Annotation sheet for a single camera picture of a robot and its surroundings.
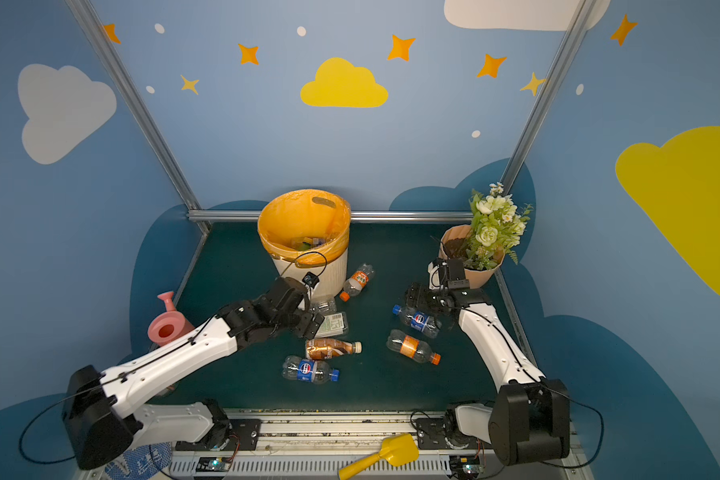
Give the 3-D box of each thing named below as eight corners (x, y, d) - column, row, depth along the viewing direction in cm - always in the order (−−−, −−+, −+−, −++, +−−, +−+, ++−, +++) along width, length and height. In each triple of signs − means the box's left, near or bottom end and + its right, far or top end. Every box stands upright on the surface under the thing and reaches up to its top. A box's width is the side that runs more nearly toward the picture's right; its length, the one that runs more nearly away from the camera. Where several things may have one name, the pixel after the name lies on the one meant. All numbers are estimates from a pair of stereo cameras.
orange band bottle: (383, 347, 90) (384, 343, 87) (390, 332, 93) (391, 328, 90) (437, 370, 85) (439, 366, 83) (442, 353, 89) (444, 349, 86)
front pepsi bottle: (282, 377, 83) (279, 373, 81) (288, 358, 87) (286, 353, 84) (337, 387, 82) (336, 383, 79) (341, 366, 86) (340, 362, 83)
